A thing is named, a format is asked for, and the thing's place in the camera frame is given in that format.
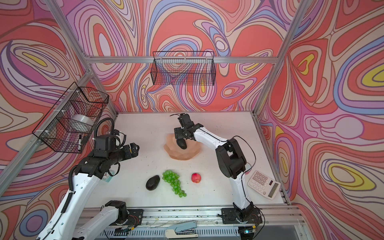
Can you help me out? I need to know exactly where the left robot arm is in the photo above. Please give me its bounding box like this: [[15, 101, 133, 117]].
[[37, 118, 140, 240]]

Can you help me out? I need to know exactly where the side wire basket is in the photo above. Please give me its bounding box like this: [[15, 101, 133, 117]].
[[32, 83, 109, 154]]

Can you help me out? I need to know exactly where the dark avocado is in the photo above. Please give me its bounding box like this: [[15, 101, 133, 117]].
[[176, 139, 188, 150], [146, 175, 160, 191]]

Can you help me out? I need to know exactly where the pink lotus fruit bowl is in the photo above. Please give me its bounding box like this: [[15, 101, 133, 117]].
[[164, 134, 202, 161]]

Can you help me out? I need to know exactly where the silver tape roll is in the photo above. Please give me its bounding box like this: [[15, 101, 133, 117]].
[[72, 114, 94, 126]]

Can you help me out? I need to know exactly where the white calculator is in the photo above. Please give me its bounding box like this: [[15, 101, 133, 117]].
[[248, 171, 281, 200]]

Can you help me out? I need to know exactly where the black marker pen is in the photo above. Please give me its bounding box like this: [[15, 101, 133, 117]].
[[78, 135, 82, 152]]

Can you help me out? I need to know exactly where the green grape bunch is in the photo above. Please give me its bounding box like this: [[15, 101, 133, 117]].
[[162, 170, 187, 198]]

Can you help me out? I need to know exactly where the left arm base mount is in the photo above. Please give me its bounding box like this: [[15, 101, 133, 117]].
[[104, 200, 144, 227]]

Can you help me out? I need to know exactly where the back wire basket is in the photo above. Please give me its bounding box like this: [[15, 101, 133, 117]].
[[151, 51, 216, 86]]

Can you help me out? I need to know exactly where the small teal clock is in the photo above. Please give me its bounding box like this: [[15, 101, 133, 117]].
[[102, 175, 113, 183]]

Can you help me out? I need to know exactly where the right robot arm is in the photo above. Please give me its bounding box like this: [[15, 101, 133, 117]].
[[174, 113, 254, 215]]

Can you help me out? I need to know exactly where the red apple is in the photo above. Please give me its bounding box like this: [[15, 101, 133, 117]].
[[191, 173, 202, 184]]

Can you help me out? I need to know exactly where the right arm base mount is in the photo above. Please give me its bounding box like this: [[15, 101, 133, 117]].
[[218, 206, 264, 226]]

